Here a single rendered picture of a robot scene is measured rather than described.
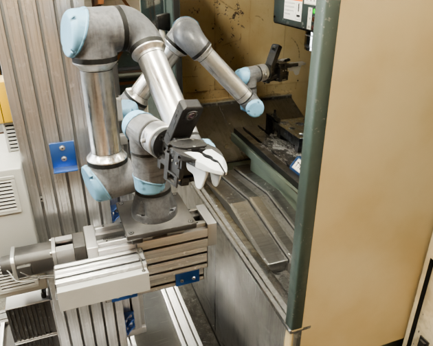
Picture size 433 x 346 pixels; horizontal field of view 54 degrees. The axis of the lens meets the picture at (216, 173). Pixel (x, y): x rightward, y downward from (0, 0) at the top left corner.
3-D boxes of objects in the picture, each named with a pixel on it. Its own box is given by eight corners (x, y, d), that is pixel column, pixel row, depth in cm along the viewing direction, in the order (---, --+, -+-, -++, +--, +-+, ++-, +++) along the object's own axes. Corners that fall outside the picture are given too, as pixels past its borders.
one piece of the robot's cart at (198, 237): (100, 270, 136) (97, 246, 132) (95, 246, 147) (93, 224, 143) (217, 244, 148) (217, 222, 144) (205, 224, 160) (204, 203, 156)
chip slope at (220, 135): (212, 178, 257) (212, 138, 246) (181, 139, 314) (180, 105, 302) (337, 157, 284) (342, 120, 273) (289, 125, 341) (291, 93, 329)
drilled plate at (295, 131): (297, 147, 217) (299, 138, 215) (272, 129, 241) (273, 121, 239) (337, 141, 224) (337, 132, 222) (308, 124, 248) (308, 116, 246)
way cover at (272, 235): (269, 285, 171) (271, 252, 164) (199, 186, 247) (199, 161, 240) (332, 268, 180) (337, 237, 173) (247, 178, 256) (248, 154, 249)
